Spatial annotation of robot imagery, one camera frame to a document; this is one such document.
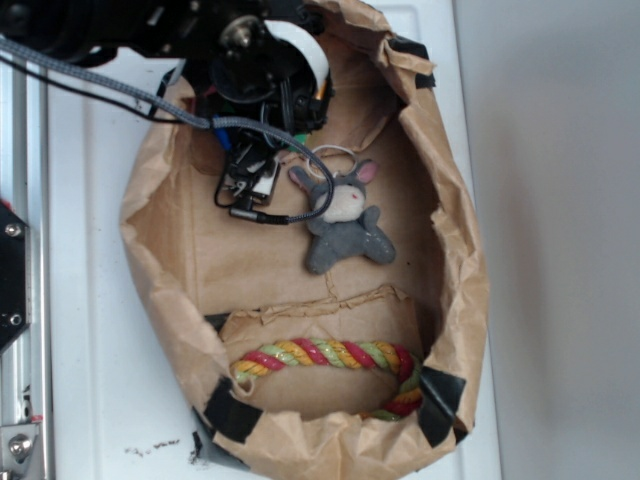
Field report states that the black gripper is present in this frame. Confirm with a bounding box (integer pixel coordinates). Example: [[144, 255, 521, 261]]
[[207, 9, 332, 135]]

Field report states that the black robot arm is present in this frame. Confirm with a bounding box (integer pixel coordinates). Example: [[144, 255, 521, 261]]
[[1, 1, 333, 140]]

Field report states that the grey plush donkey toy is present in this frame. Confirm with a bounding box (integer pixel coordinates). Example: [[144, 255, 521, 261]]
[[306, 159, 396, 275]]

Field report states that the brown paper bag bin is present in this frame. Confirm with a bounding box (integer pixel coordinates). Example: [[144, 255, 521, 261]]
[[121, 1, 489, 479]]

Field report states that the black mounting plate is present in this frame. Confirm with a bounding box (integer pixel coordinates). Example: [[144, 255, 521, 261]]
[[0, 200, 28, 353]]

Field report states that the white plastic tray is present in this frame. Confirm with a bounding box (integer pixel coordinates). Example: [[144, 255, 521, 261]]
[[47, 1, 502, 479]]

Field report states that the aluminium frame rail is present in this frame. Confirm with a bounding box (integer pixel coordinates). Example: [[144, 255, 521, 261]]
[[1, 53, 55, 479]]

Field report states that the grey braided cable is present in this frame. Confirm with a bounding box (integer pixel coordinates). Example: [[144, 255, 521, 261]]
[[0, 35, 337, 227]]

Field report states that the multicolour twisted rope ring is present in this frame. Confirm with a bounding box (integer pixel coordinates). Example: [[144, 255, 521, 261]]
[[229, 338, 424, 422]]

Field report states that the metal corner bracket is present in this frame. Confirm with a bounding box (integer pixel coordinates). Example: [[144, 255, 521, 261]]
[[1, 423, 40, 474]]

